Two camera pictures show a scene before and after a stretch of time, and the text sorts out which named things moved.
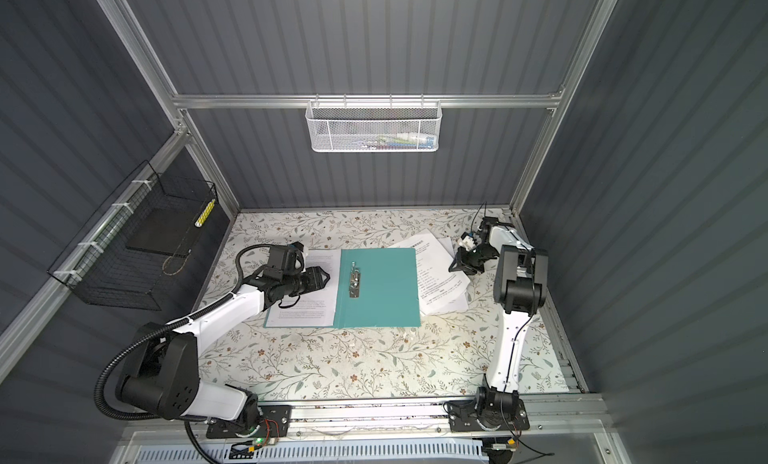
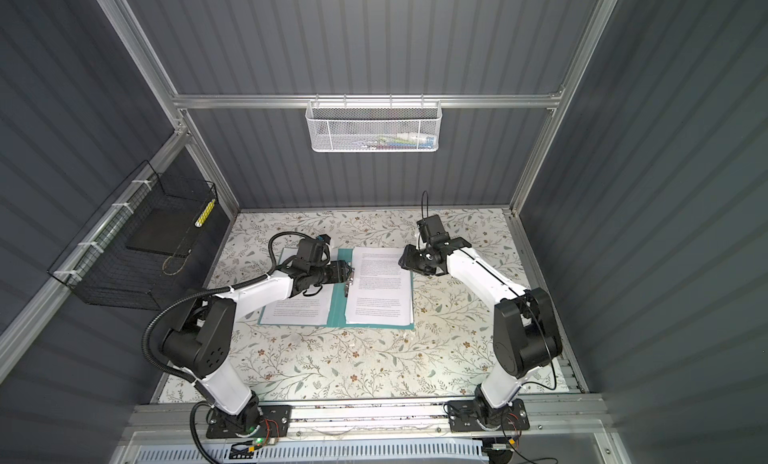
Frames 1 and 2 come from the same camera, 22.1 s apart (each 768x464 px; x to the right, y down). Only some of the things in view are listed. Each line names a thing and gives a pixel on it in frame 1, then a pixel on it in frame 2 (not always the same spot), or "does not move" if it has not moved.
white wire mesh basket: [374, 126] does not move
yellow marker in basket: [205, 213] does not move
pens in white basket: [399, 140] does not move
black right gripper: [465, 265] to [408, 260]
